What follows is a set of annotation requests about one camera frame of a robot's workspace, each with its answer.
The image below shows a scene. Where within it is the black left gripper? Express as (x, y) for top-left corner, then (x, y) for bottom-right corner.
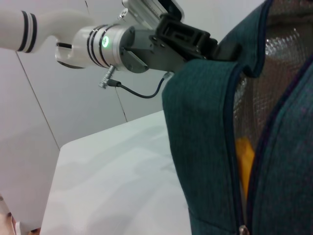
(121, 14), (243, 74)

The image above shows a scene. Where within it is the dark teal insulated lunch bag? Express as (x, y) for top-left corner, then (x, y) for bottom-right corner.
(161, 0), (313, 235)

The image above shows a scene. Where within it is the yellow banana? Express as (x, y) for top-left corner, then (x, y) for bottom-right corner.
(235, 136), (257, 198)

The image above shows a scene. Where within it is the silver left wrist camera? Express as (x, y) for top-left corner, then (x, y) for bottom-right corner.
(121, 0), (184, 28)

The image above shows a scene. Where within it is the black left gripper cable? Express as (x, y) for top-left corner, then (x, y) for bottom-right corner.
(109, 71), (172, 99)

